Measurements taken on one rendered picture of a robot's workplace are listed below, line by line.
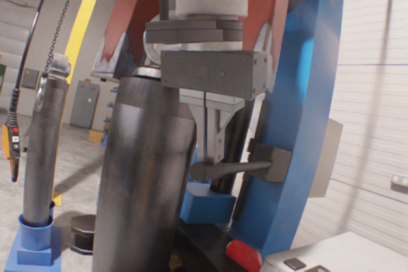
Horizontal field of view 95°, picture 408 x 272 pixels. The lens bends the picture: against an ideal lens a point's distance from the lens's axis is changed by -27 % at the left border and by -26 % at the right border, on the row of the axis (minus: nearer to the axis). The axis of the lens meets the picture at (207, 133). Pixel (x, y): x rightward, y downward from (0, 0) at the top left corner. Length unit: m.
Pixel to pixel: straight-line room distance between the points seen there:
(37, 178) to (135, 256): 1.41
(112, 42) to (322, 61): 0.64
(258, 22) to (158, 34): 0.28
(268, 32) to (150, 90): 0.25
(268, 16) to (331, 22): 0.47
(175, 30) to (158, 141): 0.30
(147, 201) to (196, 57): 0.33
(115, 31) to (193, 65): 0.45
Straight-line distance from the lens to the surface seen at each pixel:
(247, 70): 0.26
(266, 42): 0.46
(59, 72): 1.85
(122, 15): 0.73
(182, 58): 0.31
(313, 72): 0.78
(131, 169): 0.51
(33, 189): 1.94
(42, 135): 1.82
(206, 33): 0.24
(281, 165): 0.71
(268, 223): 0.78
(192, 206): 0.80
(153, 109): 0.49
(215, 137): 0.32
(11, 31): 11.83
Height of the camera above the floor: 1.41
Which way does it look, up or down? 2 degrees down
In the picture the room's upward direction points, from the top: 14 degrees clockwise
